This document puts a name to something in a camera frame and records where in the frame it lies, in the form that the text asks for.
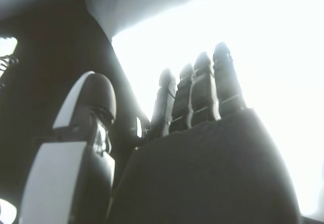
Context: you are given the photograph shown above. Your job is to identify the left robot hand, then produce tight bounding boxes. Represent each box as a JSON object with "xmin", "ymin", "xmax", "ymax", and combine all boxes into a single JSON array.
[{"xmin": 19, "ymin": 42, "xmax": 301, "ymax": 224}]

